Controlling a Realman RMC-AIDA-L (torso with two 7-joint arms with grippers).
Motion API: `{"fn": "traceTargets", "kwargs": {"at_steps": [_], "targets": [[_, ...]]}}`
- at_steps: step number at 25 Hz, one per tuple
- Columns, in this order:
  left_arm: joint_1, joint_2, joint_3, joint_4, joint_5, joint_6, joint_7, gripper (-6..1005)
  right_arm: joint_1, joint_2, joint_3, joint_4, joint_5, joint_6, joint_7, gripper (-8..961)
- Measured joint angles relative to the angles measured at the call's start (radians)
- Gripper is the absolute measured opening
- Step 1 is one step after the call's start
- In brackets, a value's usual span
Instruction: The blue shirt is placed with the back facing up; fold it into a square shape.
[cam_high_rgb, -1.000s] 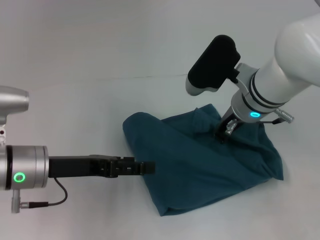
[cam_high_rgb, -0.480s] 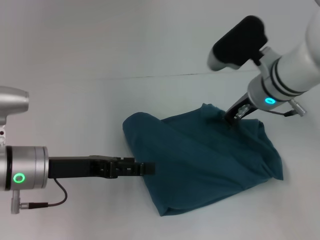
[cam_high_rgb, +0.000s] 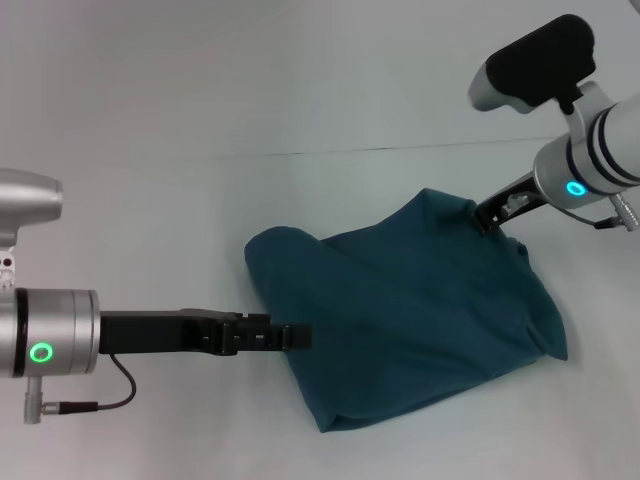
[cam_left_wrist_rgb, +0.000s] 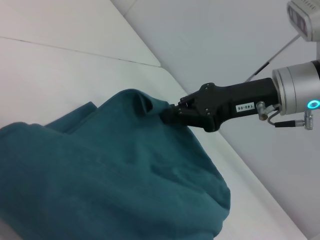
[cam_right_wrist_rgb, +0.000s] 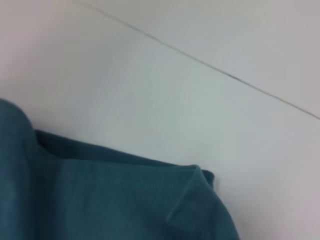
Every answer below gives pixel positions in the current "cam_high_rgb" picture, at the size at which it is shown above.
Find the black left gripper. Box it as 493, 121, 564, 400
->
98, 307, 314, 357

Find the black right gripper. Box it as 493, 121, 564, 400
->
469, 173, 547, 236

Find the dark red left arm cable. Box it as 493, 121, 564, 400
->
43, 353, 138, 414

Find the grey right arm cable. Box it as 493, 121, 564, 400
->
564, 193, 640, 231

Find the teal blue t-shirt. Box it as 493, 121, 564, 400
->
243, 187, 570, 435

